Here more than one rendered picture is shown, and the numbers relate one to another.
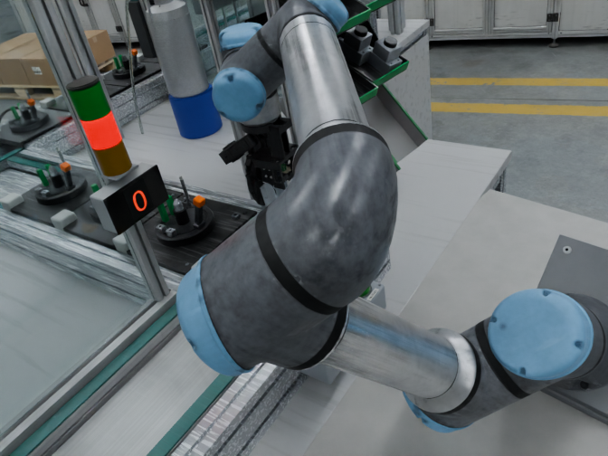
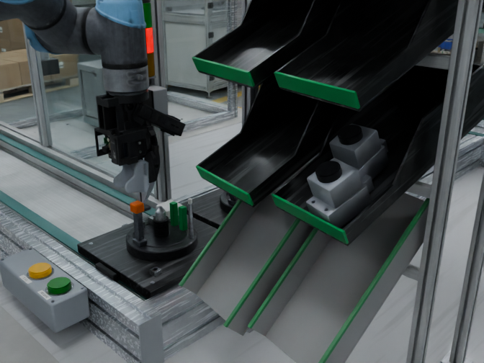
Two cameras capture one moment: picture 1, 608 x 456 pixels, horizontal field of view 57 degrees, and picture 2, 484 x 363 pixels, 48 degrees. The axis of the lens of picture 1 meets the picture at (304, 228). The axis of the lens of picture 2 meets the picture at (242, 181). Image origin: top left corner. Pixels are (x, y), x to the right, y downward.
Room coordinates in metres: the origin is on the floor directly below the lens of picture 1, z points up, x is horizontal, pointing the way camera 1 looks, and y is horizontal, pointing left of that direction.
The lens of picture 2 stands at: (1.16, -0.86, 1.50)
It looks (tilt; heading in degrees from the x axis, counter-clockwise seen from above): 22 degrees down; 94
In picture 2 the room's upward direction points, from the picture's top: straight up
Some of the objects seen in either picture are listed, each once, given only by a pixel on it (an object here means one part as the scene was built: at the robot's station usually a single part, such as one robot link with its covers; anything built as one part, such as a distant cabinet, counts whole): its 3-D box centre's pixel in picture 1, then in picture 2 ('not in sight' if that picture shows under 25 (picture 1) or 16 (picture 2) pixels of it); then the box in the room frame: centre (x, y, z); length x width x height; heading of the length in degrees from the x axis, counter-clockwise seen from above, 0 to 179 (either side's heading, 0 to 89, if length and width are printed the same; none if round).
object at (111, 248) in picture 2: not in sight; (162, 247); (0.94, 0.08, 0.96); 0.24 x 0.24 x 0.02; 49
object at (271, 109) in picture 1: (259, 106); (127, 79); (0.90, 0.03, 1.31); 0.08 x 0.08 x 0.05
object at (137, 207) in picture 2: not in sight; (141, 220); (0.91, 0.04, 1.04); 0.04 x 0.02 x 0.08; 49
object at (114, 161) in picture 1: (112, 156); (142, 63); (0.87, 0.29, 1.28); 0.05 x 0.05 x 0.05
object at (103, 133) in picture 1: (101, 128); (140, 39); (0.87, 0.29, 1.33); 0.05 x 0.05 x 0.05
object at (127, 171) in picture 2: (275, 204); (127, 179); (0.89, 0.04, 1.12); 0.06 x 0.03 x 0.09; 49
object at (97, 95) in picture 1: (90, 99); (139, 14); (0.87, 0.29, 1.38); 0.05 x 0.05 x 0.05
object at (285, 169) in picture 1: (270, 149); (126, 126); (0.90, 0.03, 1.22); 0.09 x 0.08 x 0.12; 49
